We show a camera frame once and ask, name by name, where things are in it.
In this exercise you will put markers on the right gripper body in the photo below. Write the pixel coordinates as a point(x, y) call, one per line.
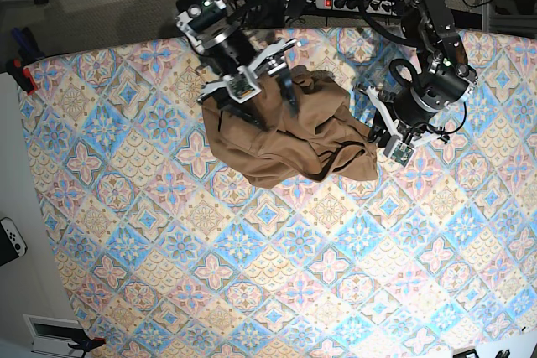
point(236, 56)

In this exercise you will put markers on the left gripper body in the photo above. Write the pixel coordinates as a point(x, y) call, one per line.
point(408, 112)

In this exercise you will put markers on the brown t-shirt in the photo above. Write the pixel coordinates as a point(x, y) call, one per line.
point(323, 138)

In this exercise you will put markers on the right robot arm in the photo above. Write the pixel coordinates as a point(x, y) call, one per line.
point(216, 36)

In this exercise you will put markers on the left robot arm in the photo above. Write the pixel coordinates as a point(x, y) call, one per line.
point(429, 28)

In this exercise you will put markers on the white power strip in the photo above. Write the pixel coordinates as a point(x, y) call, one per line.
point(378, 7)

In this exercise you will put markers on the patterned tablecloth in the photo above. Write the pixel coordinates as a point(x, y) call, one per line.
point(164, 251)

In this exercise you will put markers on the red and black clamp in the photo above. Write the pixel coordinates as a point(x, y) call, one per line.
point(21, 75)

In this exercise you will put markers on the game console with white controller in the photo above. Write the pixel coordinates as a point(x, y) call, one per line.
point(12, 244)

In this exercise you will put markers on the orange and black clamp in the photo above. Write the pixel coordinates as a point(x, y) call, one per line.
point(86, 344)

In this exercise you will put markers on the white vent box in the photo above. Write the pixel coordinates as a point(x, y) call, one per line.
point(51, 337)

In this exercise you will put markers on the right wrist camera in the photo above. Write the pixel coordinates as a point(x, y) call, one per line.
point(240, 89)

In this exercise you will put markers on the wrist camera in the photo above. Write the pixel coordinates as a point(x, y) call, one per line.
point(398, 151)
point(240, 89)

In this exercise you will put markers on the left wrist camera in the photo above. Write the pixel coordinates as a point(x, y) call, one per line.
point(398, 151)

